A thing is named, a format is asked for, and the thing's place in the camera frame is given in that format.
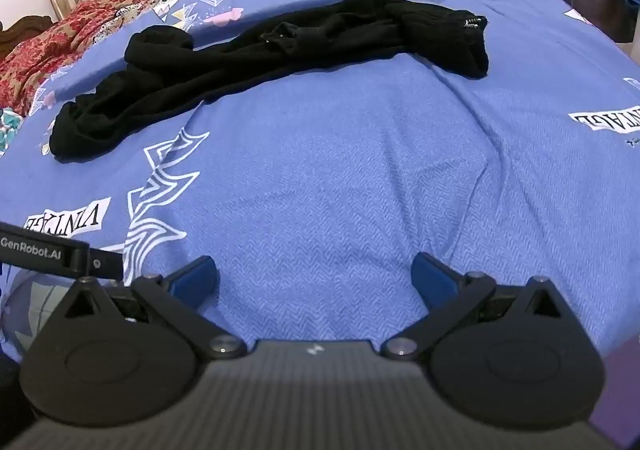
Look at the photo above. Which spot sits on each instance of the carved wooden headboard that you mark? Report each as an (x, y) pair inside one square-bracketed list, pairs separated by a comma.
[(20, 33)]

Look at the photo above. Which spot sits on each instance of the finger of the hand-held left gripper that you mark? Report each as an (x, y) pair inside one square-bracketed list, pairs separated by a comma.
[(100, 264)]

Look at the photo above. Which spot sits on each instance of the teal wave-print pillow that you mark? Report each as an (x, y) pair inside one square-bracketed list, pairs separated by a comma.
[(9, 130)]

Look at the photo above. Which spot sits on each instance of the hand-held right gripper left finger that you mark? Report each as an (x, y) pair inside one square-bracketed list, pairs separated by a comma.
[(192, 280)]

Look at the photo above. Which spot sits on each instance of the blue printed bedsheet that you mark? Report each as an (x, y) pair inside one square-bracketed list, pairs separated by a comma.
[(350, 170)]

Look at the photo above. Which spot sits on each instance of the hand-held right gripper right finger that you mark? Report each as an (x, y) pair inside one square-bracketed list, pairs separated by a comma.
[(432, 280)]

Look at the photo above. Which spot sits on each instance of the red patterned blanket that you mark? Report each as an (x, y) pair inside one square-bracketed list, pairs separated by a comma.
[(50, 45)]

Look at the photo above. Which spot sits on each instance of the black pants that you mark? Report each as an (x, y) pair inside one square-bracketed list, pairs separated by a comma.
[(250, 65)]

